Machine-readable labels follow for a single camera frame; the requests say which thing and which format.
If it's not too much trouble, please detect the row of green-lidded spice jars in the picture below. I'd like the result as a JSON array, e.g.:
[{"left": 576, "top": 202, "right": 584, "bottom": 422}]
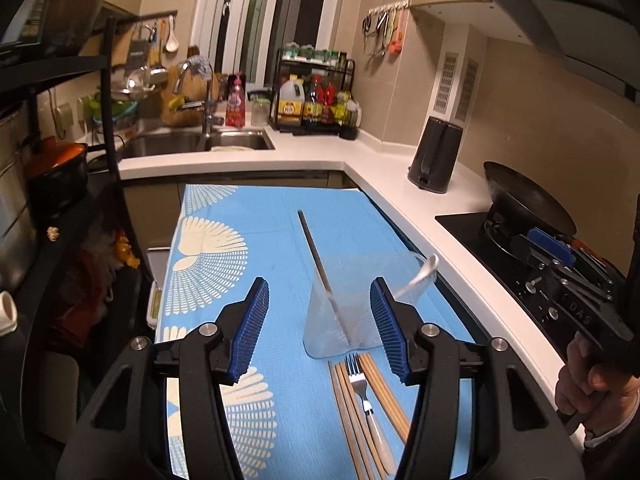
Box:
[{"left": 281, "top": 44, "right": 349, "bottom": 64}]

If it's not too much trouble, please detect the steel sink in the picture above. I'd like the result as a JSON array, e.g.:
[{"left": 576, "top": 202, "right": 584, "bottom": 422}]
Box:
[{"left": 120, "top": 127, "right": 276, "bottom": 159}]

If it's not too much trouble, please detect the glass jar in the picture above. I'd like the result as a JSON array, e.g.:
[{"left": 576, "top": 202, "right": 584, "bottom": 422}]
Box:
[{"left": 250, "top": 95, "right": 271, "bottom": 127}]

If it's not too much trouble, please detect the white cup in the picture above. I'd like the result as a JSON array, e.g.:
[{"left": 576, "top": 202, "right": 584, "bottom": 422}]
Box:
[{"left": 0, "top": 290, "right": 19, "bottom": 336}]

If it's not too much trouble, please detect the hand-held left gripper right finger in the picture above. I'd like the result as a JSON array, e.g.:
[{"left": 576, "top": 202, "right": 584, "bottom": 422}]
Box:
[{"left": 370, "top": 276, "right": 586, "bottom": 480}]

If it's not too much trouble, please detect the person's right hand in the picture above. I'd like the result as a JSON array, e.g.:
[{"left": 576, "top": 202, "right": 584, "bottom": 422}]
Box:
[{"left": 555, "top": 332, "right": 640, "bottom": 438}]

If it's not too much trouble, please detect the range hood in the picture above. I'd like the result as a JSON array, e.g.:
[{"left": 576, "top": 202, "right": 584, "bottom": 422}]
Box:
[{"left": 462, "top": 0, "right": 640, "bottom": 106}]

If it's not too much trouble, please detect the green plastic basin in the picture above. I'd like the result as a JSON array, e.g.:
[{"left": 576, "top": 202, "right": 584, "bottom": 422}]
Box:
[{"left": 92, "top": 89, "right": 139, "bottom": 122}]

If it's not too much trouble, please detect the yellow-label oil jug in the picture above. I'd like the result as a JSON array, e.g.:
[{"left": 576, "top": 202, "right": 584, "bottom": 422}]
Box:
[{"left": 277, "top": 75, "right": 306, "bottom": 128}]

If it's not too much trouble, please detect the person's right forearm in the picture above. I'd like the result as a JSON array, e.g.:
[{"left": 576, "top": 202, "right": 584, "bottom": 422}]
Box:
[{"left": 582, "top": 422, "right": 640, "bottom": 463}]

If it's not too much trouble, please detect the white-handled fork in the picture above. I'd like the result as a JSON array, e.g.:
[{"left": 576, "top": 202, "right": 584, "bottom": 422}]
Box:
[{"left": 344, "top": 353, "right": 397, "bottom": 466}]

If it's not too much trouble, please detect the black wok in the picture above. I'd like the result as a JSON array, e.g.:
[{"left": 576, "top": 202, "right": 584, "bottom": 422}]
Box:
[{"left": 482, "top": 161, "right": 578, "bottom": 236}]

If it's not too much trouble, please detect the dark soy sauce bottle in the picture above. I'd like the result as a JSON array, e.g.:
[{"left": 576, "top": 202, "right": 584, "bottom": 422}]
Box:
[{"left": 302, "top": 77, "right": 322, "bottom": 127}]

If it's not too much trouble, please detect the dark window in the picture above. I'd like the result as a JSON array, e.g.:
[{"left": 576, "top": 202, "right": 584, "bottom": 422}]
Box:
[{"left": 192, "top": 0, "right": 351, "bottom": 86}]

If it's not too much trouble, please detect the red sauce bottle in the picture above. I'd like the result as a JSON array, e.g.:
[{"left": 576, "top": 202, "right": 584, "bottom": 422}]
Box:
[{"left": 320, "top": 80, "right": 338, "bottom": 125}]

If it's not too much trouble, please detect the blue patterned tablecloth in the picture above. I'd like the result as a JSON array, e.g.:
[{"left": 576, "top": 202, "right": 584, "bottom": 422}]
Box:
[{"left": 155, "top": 185, "right": 476, "bottom": 480}]

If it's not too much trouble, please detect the black spice rack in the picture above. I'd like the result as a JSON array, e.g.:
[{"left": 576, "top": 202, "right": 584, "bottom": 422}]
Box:
[{"left": 270, "top": 47, "right": 358, "bottom": 141}]

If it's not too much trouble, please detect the wall vent grille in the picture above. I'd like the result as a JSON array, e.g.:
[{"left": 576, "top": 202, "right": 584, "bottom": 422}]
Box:
[
  {"left": 457, "top": 57, "right": 479, "bottom": 123},
  {"left": 432, "top": 52, "right": 460, "bottom": 113}
]

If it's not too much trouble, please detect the black metal shelf rack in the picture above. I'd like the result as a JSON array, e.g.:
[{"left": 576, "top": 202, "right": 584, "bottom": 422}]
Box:
[{"left": 0, "top": 0, "right": 178, "bottom": 281}]

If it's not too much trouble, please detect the metal chopstick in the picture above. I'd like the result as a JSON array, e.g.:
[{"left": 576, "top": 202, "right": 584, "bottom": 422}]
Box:
[{"left": 297, "top": 210, "right": 351, "bottom": 347}]

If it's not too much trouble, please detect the chrome faucet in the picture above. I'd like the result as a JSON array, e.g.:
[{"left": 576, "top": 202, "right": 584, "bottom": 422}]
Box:
[{"left": 172, "top": 57, "right": 226, "bottom": 152}]

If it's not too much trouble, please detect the black gas stove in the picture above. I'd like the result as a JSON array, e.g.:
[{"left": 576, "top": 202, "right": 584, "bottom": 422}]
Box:
[{"left": 435, "top": 210, "right": 626, "bottom": 356}]

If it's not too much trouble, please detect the black electric kettle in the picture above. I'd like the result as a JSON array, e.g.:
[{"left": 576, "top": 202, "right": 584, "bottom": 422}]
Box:
[{"left": 407, "top": 116, "right": 463, "bottom": 195}]

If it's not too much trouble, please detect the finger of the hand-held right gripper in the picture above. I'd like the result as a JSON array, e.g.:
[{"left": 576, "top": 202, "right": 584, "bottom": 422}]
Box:
[
  {"left": 570, "top": 240, "right": 626, "bottom": 288},
  {"left": 510, "top": 227, "right": 578, "bottom": 281}
]

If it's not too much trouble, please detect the clear plastic utensil holder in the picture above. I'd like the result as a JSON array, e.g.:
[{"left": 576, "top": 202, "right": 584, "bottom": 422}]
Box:
[{"left": 302, "top": 252, "right": 441, "bottom": 361}]

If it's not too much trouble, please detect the red detergent bottle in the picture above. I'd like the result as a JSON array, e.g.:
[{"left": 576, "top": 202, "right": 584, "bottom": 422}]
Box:
[{"left": 225, "top": 72, "right": 247, "bottom": 128}]

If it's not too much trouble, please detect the metal strainer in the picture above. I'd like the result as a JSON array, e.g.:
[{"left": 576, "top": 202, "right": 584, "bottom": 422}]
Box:
[{"left": 112, "top": 67, "right": 157, "bottom": 101}]

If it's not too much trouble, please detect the orange and black pot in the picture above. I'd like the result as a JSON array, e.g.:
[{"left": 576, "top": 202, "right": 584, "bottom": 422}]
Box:
[{"left": 25, "top": 142, "right": 91, "bottom": 212}]

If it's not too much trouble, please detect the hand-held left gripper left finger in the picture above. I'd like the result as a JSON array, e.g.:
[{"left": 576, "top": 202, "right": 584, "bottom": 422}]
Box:
[{"left": 55, "top": 276, "right": 271, "bottom": 480}]

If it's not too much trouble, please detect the wooden cutting board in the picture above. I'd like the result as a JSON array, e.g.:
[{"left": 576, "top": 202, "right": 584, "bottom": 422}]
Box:
[{"left": 160, "top": 47, "right": 221, "bottom": 128}]

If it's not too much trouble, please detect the orange peeler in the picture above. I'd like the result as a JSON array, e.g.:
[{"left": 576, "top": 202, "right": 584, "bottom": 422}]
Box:
[{"left": 390, "top": 12, "right": 405, "bottom": 55}]

